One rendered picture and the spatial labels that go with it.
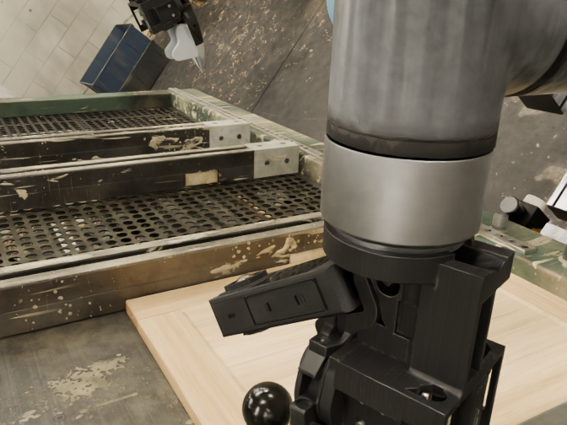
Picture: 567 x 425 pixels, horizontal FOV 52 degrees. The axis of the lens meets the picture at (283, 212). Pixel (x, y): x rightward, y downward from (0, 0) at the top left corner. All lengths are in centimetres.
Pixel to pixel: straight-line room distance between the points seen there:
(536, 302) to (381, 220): 69
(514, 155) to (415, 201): 205
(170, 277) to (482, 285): 64
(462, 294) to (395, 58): 10
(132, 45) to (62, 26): 108
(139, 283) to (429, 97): 65
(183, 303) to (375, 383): 56
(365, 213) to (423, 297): 5
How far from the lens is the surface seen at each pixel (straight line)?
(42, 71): 600
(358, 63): 24
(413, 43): 23
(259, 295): 32
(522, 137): 231
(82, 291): 81
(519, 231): 108
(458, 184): 25
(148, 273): 83
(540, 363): 79
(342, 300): 29
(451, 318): 27
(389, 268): 25
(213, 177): 134
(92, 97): 217
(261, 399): 43
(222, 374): 68
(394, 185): 24
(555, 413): 67
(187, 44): 107
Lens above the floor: 173
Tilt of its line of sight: 37 degrees down
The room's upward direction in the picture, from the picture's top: 56 degrees counter-clockwise
